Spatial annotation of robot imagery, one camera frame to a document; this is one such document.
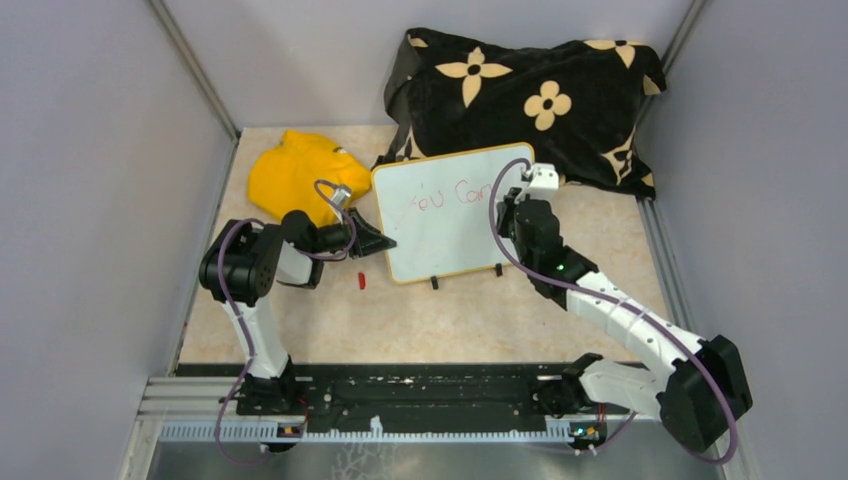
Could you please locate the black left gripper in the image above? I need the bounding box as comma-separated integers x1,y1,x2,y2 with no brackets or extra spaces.
309,206,397,259

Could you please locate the yellow-framed whiteboard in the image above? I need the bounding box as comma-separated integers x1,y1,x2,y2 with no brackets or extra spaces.
372,142,534,284

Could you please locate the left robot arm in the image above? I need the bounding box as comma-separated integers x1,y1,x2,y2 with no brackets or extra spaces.
198,208,397,416

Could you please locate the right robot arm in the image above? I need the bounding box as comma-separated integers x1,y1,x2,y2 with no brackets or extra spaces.
488,188,753,463

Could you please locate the yellow folded cloth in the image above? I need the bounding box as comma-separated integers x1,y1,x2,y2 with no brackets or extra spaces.
247,130,371,227

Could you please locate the black floral pillow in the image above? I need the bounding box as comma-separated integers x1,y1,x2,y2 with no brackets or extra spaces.
377,27,667,199

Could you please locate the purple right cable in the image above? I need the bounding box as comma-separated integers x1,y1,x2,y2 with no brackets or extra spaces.
488,157,739,466

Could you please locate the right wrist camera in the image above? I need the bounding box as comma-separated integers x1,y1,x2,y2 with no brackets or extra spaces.
518,163,560,202

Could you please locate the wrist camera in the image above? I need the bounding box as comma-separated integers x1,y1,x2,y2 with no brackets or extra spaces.
329,185,352,212
518,163,560,202

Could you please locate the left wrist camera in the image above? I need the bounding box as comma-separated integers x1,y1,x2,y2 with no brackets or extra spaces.
329,185,352,212

